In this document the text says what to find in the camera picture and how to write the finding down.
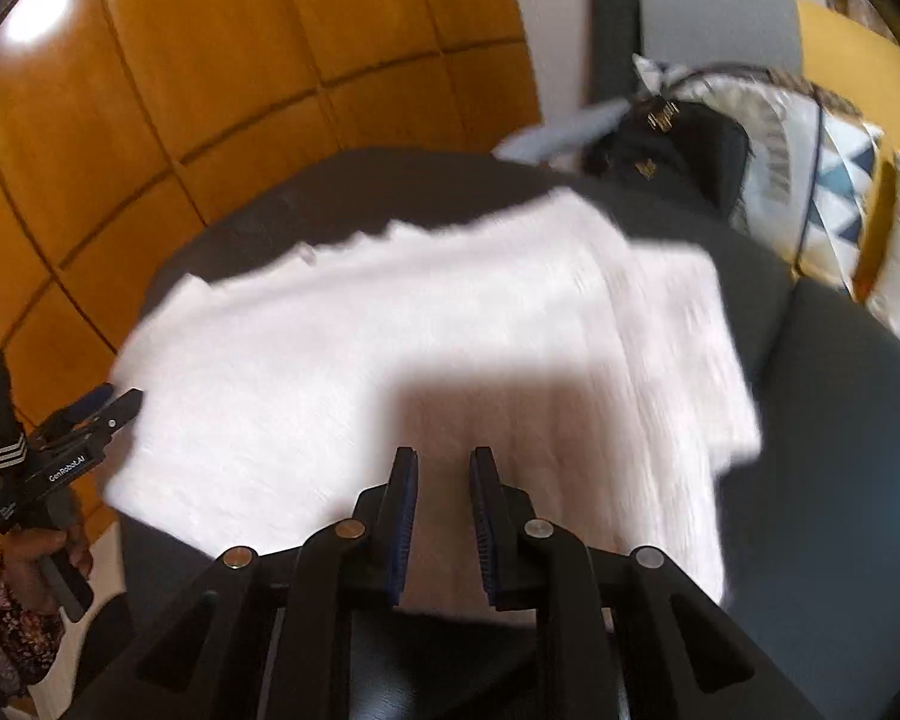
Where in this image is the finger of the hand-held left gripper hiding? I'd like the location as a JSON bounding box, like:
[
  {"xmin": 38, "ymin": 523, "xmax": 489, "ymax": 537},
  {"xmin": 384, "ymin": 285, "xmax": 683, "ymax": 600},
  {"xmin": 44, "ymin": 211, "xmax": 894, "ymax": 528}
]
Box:
[
  {"xmin": 82, "ymin": 388, "xmax": 145, "ymax": 440},
  {"xmin": 41, "ymin": 382, "xmax": 116, "ymax": 440}
]

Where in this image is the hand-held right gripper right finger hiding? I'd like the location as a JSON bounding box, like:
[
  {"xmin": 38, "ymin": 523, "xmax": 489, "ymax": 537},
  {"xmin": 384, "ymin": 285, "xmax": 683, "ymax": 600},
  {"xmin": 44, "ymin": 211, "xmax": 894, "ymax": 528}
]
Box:
[{"xmin": 469, "ymin": 446, "xmax": 822, "ymax": 720}]

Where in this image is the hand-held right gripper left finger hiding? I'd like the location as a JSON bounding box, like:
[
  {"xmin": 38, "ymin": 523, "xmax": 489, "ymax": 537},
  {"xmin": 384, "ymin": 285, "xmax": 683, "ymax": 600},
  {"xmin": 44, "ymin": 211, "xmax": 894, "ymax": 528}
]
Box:
[{"xmin": 64, "ymin": 446, "xmax": 421, "ymax": 720}]

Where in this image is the white knitted blanket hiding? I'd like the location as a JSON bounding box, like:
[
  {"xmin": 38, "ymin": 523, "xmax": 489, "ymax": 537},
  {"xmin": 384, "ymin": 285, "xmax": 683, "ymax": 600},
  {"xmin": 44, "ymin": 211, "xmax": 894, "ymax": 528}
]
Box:
[{"xmin": 103, "ymin": 191, "xmax": 764, "ymax": 612}]

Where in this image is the person's left forearm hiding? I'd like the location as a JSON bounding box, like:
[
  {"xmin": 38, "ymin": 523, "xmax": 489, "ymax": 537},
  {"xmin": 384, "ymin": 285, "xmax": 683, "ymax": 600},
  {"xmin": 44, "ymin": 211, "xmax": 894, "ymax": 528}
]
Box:
[{"xmin": 0, "ymin": 559, "xmax": 65, "ymax": 698}]

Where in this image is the person's left hand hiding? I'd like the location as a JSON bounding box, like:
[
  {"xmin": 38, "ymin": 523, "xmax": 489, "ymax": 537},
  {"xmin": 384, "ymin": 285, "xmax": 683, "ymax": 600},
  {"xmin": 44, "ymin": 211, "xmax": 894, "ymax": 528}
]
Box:
[{"xmin": 0, "ymin": 514, "xmax": 95, "ymax": 608}]

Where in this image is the black handbag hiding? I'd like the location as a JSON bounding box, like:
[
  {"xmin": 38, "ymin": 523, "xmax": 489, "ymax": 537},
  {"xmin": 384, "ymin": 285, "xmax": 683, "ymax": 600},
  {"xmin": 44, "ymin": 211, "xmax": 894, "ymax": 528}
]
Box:
[{"xmin": 581, "ymin": 67, "xmax": 871, "ymax": 278}]

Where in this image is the triangle print pillow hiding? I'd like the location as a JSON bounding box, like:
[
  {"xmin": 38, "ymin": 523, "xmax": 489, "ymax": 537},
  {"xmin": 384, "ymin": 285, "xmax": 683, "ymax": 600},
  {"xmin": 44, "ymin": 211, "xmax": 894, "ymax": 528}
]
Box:
[{"xmin": 634, "ymin": 52, "xmax": 890, "ymax": 286}]

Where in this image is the black rolled mat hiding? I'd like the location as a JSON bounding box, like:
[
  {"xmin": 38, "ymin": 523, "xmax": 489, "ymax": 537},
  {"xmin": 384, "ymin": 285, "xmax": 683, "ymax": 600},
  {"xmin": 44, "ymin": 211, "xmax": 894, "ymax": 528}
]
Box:
[{"xmin": 589, "ymin": 0, "xmax": 657, "ymax": 102}]

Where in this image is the grey yellow blue sofa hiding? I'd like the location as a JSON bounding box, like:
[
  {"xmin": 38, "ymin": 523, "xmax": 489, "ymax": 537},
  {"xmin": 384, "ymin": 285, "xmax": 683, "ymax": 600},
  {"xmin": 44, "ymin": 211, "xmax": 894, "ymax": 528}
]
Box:
[{"xmin": 491, "ymin": 0, "xmax": 900, "ymax": 361}]

